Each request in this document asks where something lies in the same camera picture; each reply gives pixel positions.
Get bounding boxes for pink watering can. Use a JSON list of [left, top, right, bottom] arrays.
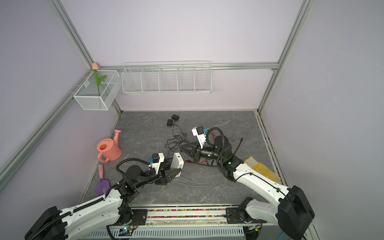
[[97, 130, 122, 163]]

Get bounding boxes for purple garden trowel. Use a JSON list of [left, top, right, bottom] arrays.
[[95, 165, 110, 196]]

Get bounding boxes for artificial tulip flower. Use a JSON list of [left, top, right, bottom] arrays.
[[92, 63, 107, 97]]

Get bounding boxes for long white wire basket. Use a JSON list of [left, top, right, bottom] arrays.
[[122, 61, 213, 94]]

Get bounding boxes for small white wire basket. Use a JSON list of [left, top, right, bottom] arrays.
[[74, 70, 122, 111]]

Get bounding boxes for aluminium frame rail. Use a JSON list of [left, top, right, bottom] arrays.
[[0, 0, 316, 193]]

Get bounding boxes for grey ethernet cable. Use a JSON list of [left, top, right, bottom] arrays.
[[172, 175, 226, 188]]

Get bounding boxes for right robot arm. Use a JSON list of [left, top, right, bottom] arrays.
[[180, 127, 315, 240]]

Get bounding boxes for thin black power cable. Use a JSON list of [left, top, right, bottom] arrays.
[[164, 133, 188, 158], [170, 121, 190, 148]]

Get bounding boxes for black power adapter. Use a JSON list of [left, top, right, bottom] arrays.
[[167, 119, 174, 127], [172, 115, 180, 121]]

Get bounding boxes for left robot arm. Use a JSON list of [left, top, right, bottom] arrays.
[[25, 157, 184, 240]]

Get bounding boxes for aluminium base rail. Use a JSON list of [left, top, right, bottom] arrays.
[[68, 203, 314, 240]]

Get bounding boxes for yellow work glove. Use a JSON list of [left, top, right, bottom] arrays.
[[245, 156, 281, 184]]

